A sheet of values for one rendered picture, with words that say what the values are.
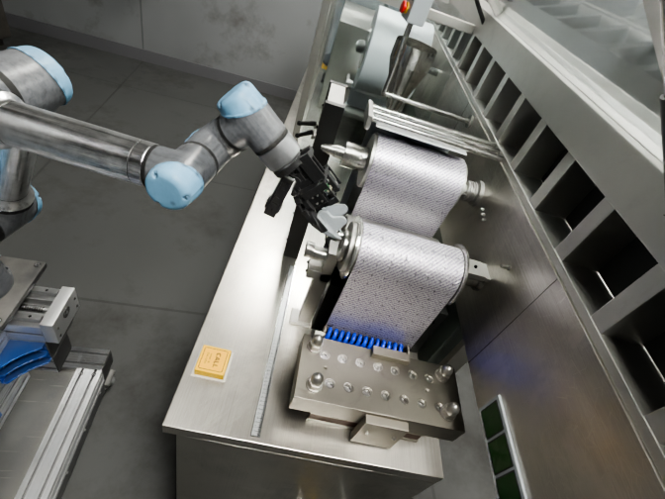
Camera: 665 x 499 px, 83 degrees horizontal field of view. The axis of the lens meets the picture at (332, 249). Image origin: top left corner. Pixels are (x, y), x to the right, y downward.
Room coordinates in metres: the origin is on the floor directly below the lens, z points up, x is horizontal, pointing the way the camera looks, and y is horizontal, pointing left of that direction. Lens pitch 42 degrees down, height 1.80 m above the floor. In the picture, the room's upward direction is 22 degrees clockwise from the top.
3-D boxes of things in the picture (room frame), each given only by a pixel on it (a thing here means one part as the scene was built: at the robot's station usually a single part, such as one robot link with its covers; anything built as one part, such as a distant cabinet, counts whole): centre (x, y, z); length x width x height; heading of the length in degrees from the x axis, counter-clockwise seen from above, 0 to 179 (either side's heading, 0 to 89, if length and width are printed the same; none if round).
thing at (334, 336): (0.58, -0.17, 1.03); 0.21 x 0.04 x 0.03; 100
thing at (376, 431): (0.40, -0.25, 0.97); 0.10 x 0.03 x 0.11; 100
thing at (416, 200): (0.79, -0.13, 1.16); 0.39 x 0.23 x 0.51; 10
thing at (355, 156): (0.88, 0.04, 1.34); 0.06 x 0.06 x 0.06; 10
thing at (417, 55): (1.37, -0.01, 1.50); 0.14 x 0.14 x 0.06
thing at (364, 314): (0.61, -0.17, 1.09); 0.23 x 0.01 x 0.18; 100
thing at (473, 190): (0.94, -0.27, 1.34); 0.07 x 0.07 x 0.07; 10
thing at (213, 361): (0.44, 0.17, 0.91); 0.07 x 0.07 x 0.02; 10
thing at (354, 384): (0.49, -0.22, 1.00); 0.40 x 0.16 x 0.06; 100
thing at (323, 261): (0.67, 0.01, 1.05); 0.06 x 0.05 x 0.31; 100
